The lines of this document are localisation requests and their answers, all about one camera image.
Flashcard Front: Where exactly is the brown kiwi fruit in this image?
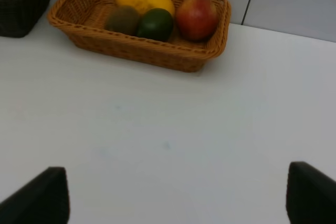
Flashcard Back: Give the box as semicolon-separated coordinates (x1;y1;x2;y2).
104;5;141;36

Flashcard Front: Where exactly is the dark brown wicker basket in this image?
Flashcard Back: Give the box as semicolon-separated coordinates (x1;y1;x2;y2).
1;0;50;38

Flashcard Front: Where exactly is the orange wicker basket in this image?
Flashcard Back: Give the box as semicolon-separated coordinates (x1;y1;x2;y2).
47;0;232;72

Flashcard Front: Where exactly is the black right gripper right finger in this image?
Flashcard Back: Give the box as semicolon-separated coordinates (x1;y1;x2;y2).
286;162;335;224

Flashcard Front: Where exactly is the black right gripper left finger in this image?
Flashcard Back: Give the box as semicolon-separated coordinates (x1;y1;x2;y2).
1;167;70;224

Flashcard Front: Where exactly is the red pomegranate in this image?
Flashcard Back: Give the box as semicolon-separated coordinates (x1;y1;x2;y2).
175;0;219;41

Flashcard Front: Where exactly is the green avocado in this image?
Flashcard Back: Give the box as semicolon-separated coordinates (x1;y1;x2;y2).
136;8;174;42

